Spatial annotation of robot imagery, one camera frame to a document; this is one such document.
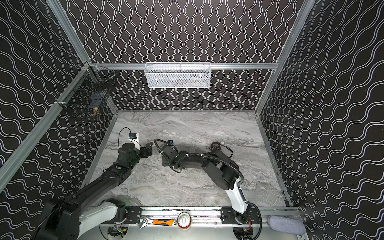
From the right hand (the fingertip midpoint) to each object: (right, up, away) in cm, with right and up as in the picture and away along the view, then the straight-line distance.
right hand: (168, 159), depth 95 cm
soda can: (+11, -20, -31) cm, 38 cm away
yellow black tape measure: (+31, +8, +3) cm, 32 cm away
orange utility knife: (+1, -25, -23) cm, 34 cm away
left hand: (-9, +11, -10) cm, 17 cm away
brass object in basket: (-39, +30, -12) cm, 51 cm away
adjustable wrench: (-9, -25, -23) cm, 34 cm away
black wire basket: (-51, +46, +3) cm, 69 cm away
